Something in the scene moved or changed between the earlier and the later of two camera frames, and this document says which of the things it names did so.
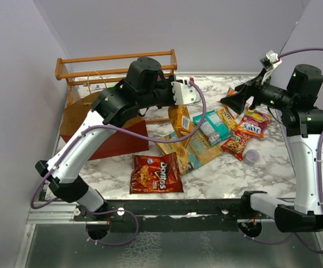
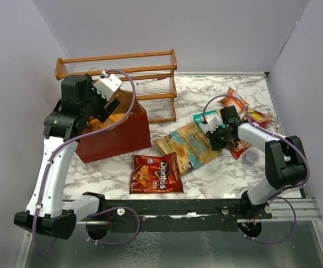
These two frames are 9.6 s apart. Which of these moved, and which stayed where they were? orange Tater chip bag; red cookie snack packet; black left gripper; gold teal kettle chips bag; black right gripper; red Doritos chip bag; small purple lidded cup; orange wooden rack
Moved: orange Tater chip bag; black left gripper; black right gripper
Stayed: small purple lidded cup; red Doritos chip bag; gold teal kettle chips bag; orange wooden rack; red cookie snack packet
